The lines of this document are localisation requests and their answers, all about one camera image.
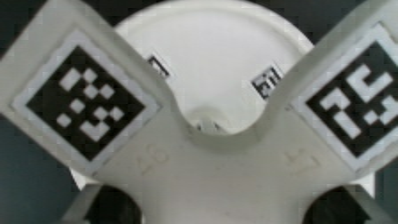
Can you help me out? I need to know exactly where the white round table top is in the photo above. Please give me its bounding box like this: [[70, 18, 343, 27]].
[[116, 0, 313, 135]]

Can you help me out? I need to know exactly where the white cross-shaped table base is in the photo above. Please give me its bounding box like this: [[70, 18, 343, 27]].
[[0, 0, 398, 224]]

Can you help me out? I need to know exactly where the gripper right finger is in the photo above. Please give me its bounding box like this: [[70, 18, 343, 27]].
[[302, 184, 386, 224]]

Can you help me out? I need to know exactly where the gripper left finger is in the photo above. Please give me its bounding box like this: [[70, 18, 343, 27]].
[[59, 184, 142, 224]]

